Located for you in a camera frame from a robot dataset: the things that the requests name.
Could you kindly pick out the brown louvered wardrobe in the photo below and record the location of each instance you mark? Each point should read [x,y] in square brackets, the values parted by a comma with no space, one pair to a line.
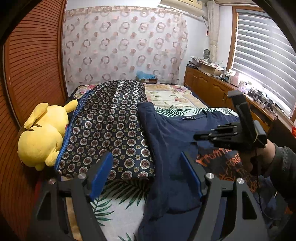
[31,73]

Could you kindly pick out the pink circle patterned curtain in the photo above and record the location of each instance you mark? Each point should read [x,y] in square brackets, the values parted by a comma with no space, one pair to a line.
[105,43]

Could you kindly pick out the wall air conditioner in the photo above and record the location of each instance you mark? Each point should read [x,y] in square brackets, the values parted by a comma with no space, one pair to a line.
[193,7]

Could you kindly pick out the yellow plush toy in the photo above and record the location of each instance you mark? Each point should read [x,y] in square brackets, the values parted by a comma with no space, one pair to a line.
[41,136]

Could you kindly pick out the small round fan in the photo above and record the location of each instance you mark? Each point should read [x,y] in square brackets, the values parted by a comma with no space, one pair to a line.
[206,54]

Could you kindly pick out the striped window blind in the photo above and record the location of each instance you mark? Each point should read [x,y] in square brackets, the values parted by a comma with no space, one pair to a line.
[263,53]

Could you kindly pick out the pink bottle on cabinet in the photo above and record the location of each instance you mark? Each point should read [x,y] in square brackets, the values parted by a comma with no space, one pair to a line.
[235,79]

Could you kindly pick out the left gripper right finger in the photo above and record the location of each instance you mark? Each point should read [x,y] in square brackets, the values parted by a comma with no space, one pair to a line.
[205,186]

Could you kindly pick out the floral bed quilt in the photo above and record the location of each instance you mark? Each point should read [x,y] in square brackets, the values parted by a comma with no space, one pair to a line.
[166,94]

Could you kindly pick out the person's right hand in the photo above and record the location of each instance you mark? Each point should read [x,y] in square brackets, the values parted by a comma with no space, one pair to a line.
[257,162]

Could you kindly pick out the palm leaf print blanket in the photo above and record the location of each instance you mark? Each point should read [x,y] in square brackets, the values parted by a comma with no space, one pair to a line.
[119,210]

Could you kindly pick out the cardboard box on cabinet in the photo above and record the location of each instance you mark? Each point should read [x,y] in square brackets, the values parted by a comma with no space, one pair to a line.
[212,70]

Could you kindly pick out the box with blue cloth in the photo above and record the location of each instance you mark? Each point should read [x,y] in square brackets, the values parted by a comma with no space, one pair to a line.
[146,78]

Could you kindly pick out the beige tied side curtain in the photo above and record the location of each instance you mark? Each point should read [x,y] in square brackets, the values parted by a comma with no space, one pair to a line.
[214,23]

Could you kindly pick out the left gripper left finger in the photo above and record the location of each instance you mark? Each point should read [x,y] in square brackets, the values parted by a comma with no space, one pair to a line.
[86,187]

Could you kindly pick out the dark circle patterned pillow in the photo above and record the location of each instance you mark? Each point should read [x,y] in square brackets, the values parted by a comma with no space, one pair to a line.
[106,120]

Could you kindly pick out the navy blue printed t-shirt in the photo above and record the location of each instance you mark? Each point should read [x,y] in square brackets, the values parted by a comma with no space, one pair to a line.
[173,203]

